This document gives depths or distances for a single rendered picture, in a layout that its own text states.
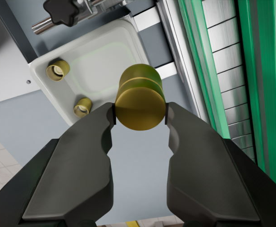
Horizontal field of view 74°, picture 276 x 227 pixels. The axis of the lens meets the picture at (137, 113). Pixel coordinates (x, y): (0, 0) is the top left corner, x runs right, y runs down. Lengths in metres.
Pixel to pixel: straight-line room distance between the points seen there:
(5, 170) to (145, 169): 1.77
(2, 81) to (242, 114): 0.51
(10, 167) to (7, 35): 1.81
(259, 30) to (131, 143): 0.43
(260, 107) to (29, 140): 0.61
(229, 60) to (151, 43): 0.18
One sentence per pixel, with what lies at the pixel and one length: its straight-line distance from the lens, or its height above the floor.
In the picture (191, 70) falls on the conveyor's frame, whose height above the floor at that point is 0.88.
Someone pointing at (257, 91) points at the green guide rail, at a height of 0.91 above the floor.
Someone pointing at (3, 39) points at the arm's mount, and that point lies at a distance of 0.47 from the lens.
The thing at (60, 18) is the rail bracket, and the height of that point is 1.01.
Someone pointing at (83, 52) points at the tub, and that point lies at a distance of 0.44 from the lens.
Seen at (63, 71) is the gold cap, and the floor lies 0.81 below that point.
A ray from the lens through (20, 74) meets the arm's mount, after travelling 0.49.
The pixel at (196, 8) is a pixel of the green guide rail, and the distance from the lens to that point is 0.22.
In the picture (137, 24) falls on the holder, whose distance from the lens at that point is 0.42.
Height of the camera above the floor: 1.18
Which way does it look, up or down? 58 degrees down
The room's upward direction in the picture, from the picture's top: 178 degrees counter-clockwise
